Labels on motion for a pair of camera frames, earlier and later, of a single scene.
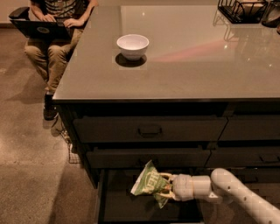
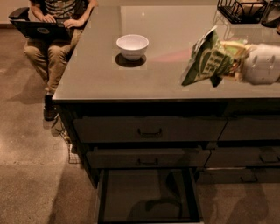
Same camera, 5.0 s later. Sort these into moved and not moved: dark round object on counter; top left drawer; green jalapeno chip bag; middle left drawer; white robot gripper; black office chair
Moved: white robot gripper; green jalapeno chip bag
Not moved: dark round object on counter; black office chair; middle left drawer; top left drawer
